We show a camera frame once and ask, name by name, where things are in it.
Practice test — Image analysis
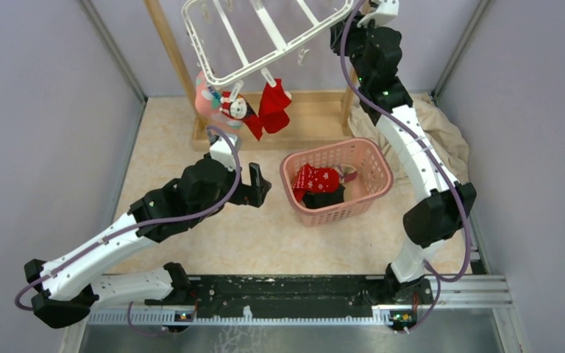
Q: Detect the red plain sock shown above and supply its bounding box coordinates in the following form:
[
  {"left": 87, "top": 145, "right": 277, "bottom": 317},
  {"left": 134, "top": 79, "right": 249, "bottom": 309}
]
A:
[{"left": 258, "top": 78, "right": 292, "bottom": 134}]

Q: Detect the striped maroon purple sock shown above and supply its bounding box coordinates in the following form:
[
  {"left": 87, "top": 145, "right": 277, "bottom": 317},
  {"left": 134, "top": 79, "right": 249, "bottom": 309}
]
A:
[{"left": 338, "top": 165, "right": 358, "bottom": 184}]

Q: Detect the pink plastic laundry basket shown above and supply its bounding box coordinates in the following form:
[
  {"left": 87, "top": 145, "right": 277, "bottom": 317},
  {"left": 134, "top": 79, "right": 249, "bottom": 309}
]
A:
[{"left": 280, "top": 138, "right": 394, "bottom": 227}]

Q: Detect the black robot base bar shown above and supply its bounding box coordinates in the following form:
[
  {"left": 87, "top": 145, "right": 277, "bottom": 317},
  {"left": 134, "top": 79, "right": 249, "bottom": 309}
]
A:
[{"left": 88, "top": 275, "right": 435, "bottom": 331}]

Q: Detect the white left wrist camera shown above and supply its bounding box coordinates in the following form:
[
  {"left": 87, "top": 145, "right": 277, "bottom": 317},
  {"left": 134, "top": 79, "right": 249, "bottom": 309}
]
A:
[{"left": 209, "top": 135, "right": 236, "bottom": 171}]

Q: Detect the pink sock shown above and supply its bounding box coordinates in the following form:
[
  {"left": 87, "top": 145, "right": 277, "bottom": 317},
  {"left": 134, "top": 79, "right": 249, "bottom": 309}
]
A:
[{"left": 194, "top": 71, "right": 243, "bottom": 135}]

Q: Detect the beige crumpled cloth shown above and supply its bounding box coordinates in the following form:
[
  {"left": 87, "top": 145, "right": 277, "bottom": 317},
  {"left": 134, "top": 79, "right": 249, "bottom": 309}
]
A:
[{"left": 348, "top": 92, "right": 471, "bottom": 186}]

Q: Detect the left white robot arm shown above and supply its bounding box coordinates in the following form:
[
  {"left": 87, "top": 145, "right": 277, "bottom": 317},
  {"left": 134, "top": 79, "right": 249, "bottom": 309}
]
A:
[{"left": 15, "top": 155, "right": 271, "bottom": 329}]

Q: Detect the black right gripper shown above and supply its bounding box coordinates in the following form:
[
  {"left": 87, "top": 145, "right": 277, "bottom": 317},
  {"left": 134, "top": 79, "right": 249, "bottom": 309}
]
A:
[{"left": 329, "top": 10, "right": 378, "bottom": 86}]

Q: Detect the red snowman face sock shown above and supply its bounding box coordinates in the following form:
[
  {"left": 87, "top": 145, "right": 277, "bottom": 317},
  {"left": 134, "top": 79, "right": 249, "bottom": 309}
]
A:
[{"left": 219, "top": 91, "right": 263, "bottom": 141}]

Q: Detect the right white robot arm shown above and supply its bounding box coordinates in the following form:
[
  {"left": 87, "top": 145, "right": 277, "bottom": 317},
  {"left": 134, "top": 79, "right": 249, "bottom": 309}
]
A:
[{"left": 330, "top": 11, "right": 477, "bottom": 303}]

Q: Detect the white plastic clip hanger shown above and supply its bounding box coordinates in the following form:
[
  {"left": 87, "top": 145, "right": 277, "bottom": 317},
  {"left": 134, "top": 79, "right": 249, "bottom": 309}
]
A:
[{"left": 180, "top": 1, "right": 353, "bottom": 90}]

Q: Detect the wooden drying rack frame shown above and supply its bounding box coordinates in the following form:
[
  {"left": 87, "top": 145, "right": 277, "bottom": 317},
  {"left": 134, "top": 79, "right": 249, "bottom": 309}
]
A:
[{"left": 145, "top": 1, "right": 353, "bottom": 149}]

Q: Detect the red patterned sock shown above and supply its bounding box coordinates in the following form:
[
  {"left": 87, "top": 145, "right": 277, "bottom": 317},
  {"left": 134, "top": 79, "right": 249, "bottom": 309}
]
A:
[{"left": 291, "top": 164, "right": 345, "bottom": 202}]

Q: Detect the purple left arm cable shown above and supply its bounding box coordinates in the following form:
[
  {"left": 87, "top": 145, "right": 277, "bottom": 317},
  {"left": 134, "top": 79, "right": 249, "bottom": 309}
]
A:
[{"left": 14, "top": 125, "right": 242, "bottom": 338}]

